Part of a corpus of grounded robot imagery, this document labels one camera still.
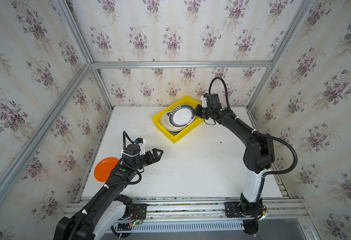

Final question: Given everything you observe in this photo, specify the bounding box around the green rim plate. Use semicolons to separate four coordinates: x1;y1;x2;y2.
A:
168;105;195;128

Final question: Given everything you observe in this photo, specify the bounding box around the translucent white plate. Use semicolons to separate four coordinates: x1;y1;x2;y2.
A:
163;125;186;133

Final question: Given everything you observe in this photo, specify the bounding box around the orange plate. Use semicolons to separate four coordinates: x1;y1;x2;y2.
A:
94;157;119;183

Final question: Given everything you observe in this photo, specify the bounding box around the cream plate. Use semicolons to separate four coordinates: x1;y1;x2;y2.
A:
160;111;176;130

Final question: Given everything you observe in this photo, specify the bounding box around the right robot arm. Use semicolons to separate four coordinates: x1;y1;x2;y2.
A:
194;94;274;220

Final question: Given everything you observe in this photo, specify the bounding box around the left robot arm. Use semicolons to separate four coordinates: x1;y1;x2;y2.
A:
53;142;163;240

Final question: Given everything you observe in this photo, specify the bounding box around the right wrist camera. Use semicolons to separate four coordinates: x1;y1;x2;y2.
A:
201;96;209;108

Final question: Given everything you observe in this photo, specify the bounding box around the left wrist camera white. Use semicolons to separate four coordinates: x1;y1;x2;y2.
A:
133;138;146;155

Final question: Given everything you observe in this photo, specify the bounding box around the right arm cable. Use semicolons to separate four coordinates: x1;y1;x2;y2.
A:
208;76;298;176

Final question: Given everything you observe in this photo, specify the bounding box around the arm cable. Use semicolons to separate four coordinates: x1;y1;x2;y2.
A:
122;130;134;151
208;76;298;176

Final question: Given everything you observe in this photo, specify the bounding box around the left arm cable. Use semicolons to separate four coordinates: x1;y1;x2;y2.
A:
122;130;134;151

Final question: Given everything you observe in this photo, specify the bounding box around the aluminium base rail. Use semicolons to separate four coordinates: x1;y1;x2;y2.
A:
63;198;310;234

